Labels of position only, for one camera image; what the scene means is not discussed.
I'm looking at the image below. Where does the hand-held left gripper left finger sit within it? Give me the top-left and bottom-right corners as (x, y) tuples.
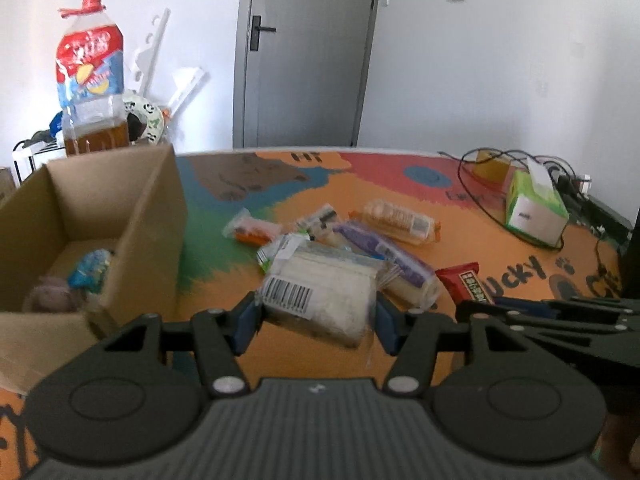
(95, 292), (262, 400)

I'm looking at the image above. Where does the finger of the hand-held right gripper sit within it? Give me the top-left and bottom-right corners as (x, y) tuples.
(492, 296), (640, 319)
(455, 299), (640, 361)

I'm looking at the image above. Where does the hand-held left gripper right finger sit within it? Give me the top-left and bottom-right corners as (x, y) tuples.
(375, 294), (537, 399)

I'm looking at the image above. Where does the red snack packet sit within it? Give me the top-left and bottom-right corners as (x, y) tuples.
(434, 263), (497, 307)

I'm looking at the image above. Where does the white barcode snack packet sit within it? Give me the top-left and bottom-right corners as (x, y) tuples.
(255, 240), (382, 349)

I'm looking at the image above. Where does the clear biscuit packet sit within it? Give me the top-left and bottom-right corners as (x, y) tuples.
(349, 198), (442, 247)

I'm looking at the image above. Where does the small clear snack packet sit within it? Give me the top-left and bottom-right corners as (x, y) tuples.
(294, 204), (347, 242)

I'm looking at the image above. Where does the blue snack packet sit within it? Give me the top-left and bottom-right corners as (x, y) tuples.
(67, 248), (114, 294)

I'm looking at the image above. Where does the mauve round snack packet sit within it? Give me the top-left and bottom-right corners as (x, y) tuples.
(22, 276), (84, 314)

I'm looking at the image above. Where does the cardboard box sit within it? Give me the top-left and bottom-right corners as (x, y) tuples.
(0, 142), (189, 397)

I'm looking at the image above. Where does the long purple snack packet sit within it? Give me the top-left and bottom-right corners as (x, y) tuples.
(332, 220), (444, 309)

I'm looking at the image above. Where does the green white snack packet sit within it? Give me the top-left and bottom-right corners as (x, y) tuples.
(256, 232), (307, 274)

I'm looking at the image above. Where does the orange snack packet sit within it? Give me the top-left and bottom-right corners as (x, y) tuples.
(222, 208), (282, 247)

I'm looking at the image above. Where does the green tissue box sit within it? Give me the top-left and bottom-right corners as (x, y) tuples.
(505, 157), (571, 247)

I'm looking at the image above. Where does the black power strip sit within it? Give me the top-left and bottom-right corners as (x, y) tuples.
(552, 160), (634, 242)

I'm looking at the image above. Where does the yellow packet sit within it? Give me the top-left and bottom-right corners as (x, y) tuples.
(472, 150), (514, 184)

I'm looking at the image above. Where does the colourful cartoon table mat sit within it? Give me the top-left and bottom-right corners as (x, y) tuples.
(0, 147), (628, 480)

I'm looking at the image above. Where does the grey door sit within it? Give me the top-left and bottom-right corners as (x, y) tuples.
(232, 0), (384, 150)

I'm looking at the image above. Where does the black shoe rack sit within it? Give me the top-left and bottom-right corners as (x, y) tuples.
(12, 136), (65, 187)

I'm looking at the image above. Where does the large tea bottle red cap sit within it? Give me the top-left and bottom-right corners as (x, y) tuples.
(54, 0), (132, 159)

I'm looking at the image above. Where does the thin black cable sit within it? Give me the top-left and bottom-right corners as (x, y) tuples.
(592, 229), (609, 282)

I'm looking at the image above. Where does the looped black cable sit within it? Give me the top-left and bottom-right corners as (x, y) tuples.
(457, 147), (569, 252)

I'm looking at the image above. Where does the short white plastic bracket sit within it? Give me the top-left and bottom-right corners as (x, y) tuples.
(162, 66), (207, 117)

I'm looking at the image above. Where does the tall white plastic bracket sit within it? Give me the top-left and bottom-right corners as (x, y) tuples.
(132, 7), (172, 97)

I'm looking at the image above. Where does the black door handle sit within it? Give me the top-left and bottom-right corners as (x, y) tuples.
(248, 15), (277, 52)

